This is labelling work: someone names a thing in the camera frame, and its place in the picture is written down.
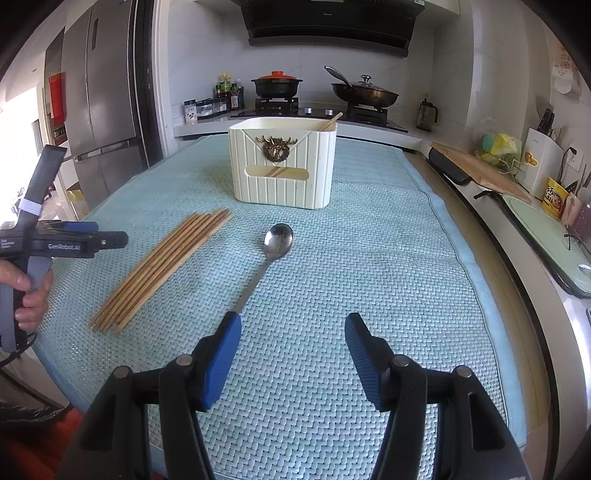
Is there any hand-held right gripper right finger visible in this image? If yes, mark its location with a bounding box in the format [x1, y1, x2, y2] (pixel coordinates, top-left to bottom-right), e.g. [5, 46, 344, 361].
[345, 312, 532, 480]

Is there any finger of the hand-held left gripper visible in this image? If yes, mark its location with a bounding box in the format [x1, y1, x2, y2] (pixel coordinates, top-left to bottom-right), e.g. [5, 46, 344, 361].
[90, 232, 129, 252]
[42, 220, 100, 234]

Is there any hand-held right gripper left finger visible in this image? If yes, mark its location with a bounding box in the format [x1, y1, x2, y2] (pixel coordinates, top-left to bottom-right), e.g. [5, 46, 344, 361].
[54, 311, 242, 480]

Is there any bundle of wooden chopsticks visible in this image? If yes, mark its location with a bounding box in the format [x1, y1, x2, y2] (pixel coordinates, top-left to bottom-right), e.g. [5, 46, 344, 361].
[89, 209, 233, 335]

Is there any metal spoon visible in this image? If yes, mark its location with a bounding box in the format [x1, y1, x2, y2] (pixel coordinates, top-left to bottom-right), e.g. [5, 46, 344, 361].
[231, 223, 294, 317]

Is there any cream ribbed utensil holder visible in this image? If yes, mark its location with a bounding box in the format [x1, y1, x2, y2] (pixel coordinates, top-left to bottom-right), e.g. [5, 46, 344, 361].
[228, 117, 338, 208]

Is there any person's left hand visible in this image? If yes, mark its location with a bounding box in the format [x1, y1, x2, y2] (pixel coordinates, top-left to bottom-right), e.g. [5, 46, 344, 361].
[0, 260, 54, 333]

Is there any light blue woven mat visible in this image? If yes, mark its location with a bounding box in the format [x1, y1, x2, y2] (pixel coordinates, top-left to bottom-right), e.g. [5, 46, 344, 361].
[32, 134, 528, 480]

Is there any grey steel refrigerator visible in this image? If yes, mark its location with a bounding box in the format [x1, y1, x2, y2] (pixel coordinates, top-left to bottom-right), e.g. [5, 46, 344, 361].
[61, 0, 158, 214]

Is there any pale green tray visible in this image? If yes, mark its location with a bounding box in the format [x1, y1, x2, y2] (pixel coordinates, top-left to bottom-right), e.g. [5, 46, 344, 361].
[501, 194, 591, 297]

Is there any wooden cutting board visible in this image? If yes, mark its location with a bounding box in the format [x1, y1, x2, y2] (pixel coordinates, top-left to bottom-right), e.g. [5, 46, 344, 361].
[431, 142, 533, 205]

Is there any black clay pot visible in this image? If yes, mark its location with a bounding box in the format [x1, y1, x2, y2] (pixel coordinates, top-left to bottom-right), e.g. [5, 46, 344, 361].
[250, 78, 304, 99]

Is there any black gas stove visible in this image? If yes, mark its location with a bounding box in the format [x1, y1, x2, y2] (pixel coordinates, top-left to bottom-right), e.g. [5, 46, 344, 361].
[242, 96, 410, 134]

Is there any yellow noodle cup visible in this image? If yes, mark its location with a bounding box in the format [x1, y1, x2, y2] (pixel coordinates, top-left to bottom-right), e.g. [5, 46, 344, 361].
[541, 178, 573, 219]

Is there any dark glass kettle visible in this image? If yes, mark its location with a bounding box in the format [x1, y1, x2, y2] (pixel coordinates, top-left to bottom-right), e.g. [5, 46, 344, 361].
[417, 98, 438, 132]

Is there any pink container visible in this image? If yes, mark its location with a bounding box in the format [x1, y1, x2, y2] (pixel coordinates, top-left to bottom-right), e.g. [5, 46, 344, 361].
[563, 191, 591, 237]

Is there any dark frying pan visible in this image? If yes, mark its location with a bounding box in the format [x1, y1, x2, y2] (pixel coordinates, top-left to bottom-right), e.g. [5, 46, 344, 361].
[324, 66, 399, 108]

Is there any white knife block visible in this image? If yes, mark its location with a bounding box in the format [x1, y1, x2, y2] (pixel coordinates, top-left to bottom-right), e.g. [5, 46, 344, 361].
[522, 127, 565, 199]

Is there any glass pan lid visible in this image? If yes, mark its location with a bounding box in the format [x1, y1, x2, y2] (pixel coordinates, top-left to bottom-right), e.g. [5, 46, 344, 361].
[344, 75, 389, 93]

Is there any black range hood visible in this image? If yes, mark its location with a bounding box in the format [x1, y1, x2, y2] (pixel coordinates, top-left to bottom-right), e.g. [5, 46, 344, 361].
[229, 0, 428, 58]

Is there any black cable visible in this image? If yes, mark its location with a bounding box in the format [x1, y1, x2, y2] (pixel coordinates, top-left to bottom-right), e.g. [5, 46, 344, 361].
[0, 331, 37, 367]

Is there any red wall sign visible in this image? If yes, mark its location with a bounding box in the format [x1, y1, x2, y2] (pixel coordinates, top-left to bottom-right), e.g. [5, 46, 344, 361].
[48, 73, 65, 121]

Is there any paper wall sticker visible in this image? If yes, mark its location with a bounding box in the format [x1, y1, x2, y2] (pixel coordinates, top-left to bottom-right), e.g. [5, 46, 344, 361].
[549, 41, 585, 95]

